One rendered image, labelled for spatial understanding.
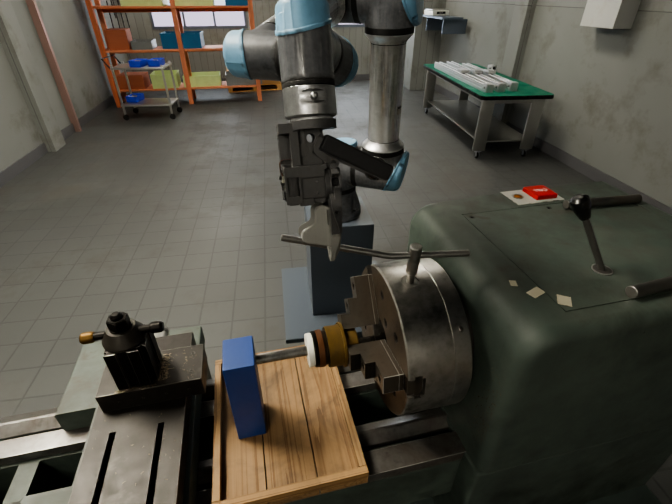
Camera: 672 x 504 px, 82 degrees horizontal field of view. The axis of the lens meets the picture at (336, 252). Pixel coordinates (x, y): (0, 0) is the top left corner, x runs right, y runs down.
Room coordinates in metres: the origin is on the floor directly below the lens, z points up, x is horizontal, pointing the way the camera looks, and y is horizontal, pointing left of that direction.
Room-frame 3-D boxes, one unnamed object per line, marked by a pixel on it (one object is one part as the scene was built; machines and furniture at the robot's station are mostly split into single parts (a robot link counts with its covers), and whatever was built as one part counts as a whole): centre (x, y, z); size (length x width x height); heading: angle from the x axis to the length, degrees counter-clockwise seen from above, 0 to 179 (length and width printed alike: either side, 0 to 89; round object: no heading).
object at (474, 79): (5.68, -1.91, 0.43); 2.33 x 0.87 x 0.86; 5
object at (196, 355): (0.56, 0.39, 1.00); 0.20 x 0.10 x 0.05; 103
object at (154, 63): (6.54, 3.01, 0.44); 0.92 x 0.53 x 0.88; 99
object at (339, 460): (0.54, 0.12, 0.89); 0.36 x 0.30 x 0.04; 13
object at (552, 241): (0.71, -0.53, 1.06); 0.59 x 0.48 x 0.39; 103
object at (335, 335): (0.57, 0.00, 1.08); 0.09 x 0.09 x 0.09; 13
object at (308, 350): (0.54, 0.11, 1.08); 0.13 x 0.07 x 0.07; 103
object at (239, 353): (0.52, 0.19, 1.00); 0.08 x 0.06 x 0.23; 13
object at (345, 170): (1.12, -0.01, 1.27); 0.13 x 0.12 x 0.14; 70
